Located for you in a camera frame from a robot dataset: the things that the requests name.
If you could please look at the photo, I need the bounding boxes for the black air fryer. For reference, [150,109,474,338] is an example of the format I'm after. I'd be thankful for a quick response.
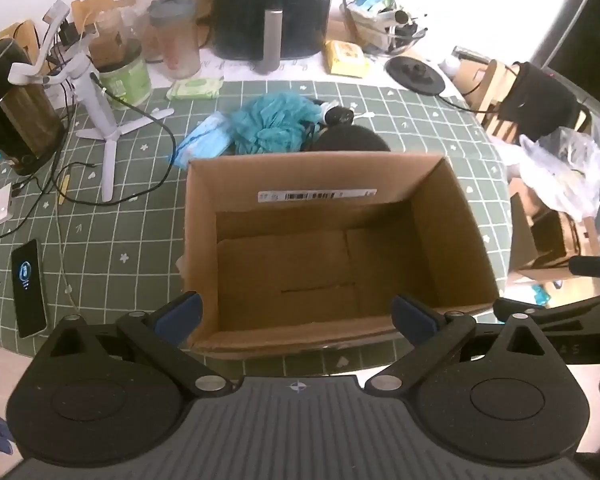
[212,0,336,76]

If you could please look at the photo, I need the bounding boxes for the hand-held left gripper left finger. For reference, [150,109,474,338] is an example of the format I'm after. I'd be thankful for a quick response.
[47,291,233,400]

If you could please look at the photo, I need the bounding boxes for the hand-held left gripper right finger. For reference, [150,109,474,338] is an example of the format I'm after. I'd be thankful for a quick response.
[365,294,553,401]

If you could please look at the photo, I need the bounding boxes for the yellow wet wipes pack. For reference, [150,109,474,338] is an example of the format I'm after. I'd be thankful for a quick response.
[325,40,372,78]

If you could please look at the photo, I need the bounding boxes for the glass bowl with clutter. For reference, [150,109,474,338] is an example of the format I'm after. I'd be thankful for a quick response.
[342,0,428,56]

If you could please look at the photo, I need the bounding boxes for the dark monitor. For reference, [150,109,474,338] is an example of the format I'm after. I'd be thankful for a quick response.
[545,0,600,116]

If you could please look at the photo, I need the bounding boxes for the black smartphone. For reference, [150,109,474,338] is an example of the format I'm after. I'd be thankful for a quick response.
[11,239,48,339]

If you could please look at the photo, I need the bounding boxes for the white plastic bag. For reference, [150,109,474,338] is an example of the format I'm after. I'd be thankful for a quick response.
[490,127,600,221]

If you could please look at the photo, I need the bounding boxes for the teal mesh bath sponge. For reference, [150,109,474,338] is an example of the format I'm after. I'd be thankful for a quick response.
[229,92,326,156]

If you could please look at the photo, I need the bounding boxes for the black kettle base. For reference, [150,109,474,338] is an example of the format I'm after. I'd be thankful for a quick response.
[384,55,446,96]

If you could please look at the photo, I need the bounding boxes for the wooden chair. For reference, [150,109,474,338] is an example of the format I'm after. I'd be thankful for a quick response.
[452,57,593,146]

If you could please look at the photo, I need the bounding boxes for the white cable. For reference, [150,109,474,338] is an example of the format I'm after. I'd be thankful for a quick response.
[54,160,81,316]

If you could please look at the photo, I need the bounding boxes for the brown cardboard box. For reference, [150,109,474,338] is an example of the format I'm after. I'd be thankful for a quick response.
[182,152,501,361]

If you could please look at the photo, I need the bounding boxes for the black kettle base cable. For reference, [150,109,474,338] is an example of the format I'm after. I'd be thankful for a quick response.
[437,92,506,113]

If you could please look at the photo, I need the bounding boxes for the green wet wipes pack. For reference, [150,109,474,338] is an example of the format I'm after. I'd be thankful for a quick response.
[167,77,224,101]

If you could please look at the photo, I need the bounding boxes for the blue face mask pack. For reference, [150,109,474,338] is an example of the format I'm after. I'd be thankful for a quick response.
[172,114,236,171]

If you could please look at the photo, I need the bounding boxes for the green label canister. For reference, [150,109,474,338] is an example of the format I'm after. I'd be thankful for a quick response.
[97,40,153,111]

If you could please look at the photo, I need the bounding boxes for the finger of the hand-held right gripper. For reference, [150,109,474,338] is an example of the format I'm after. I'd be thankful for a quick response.
[569,254,600,278]
[494,291,600,333]

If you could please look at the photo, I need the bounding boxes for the white phone tripod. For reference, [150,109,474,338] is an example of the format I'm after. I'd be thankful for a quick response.
[7,0,176,203]

